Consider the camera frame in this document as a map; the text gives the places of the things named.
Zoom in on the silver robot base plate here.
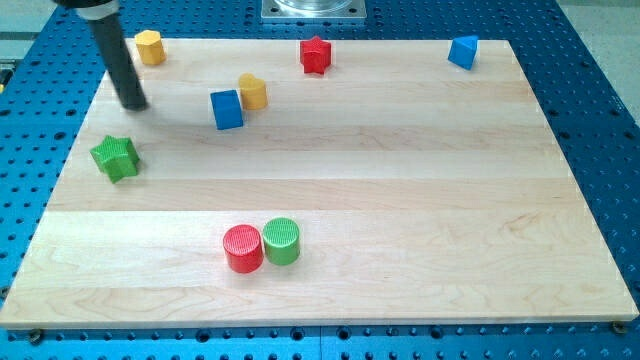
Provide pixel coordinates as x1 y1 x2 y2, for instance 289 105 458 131
261 0 367 21

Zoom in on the red star block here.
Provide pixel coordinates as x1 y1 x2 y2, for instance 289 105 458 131
299 36 332 75

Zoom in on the blue cube block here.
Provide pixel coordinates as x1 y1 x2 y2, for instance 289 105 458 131
210 90 244 130

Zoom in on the yellow hexagon block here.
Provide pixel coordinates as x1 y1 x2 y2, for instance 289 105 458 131
134 30 166 65

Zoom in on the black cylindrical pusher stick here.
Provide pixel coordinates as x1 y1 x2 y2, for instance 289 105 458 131
53 0 147 111

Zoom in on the yellow heart block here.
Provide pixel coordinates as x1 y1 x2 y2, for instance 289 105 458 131
238 73 268 110

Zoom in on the wooden board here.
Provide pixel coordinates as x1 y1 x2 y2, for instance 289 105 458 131
1 39 638 329

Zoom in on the blue triangle block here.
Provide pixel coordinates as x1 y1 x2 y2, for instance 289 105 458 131
448 35 479 70

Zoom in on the green star block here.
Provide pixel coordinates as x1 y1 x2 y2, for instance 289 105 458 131
90 135 140 183

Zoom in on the green cylinder block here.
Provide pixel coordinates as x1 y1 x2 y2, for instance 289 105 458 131
263 217 300 266

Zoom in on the blue perforated metal table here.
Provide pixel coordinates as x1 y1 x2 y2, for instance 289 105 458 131
1 1 639 359

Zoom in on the red cylinder block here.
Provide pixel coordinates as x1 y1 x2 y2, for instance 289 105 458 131
223 224 264 274

